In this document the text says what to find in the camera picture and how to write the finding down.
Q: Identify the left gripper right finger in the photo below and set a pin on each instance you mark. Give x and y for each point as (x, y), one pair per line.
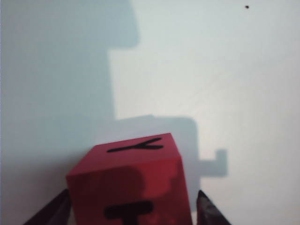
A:
(208, 211)

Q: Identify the red foam block with penguin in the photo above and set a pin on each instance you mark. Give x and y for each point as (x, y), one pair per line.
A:
(105, 178)

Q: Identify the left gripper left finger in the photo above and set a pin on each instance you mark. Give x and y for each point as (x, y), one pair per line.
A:
(54, 211)

